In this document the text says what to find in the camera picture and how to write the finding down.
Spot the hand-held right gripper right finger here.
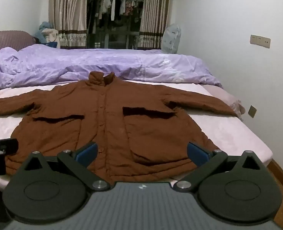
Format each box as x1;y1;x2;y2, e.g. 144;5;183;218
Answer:
173;142;269;193

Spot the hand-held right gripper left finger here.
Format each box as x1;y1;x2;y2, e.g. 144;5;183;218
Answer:
19;142;111;192

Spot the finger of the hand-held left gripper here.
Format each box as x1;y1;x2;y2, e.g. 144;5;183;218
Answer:
0;138;19;157

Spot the brown jacket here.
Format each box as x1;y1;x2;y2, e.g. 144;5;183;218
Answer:
0;71;239;185

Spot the pile of clothes in corner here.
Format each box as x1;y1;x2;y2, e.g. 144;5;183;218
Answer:
35;21;54;44

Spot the row of hanging clothes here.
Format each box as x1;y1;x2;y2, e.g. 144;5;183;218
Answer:
88;0;144;34

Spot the bed with pink sheet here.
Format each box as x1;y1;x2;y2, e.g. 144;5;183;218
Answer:
0;79;273;190

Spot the purple duvet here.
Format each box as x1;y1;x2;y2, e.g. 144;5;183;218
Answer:
0;44;223;89

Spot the maroon pillow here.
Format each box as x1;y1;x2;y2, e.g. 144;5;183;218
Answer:
0;30;37;53

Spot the white crumpled cloth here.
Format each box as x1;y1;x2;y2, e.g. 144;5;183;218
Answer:
41;28;59;44

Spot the standing fan in plastic cover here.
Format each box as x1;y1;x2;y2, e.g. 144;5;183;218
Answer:
161;23;182;54

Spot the beige striped curtain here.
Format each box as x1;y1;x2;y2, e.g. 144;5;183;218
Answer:
138;0;173;51
48;0;87;50

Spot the beige wall socket panel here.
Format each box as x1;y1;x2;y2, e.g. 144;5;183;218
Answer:
250;34;271;49

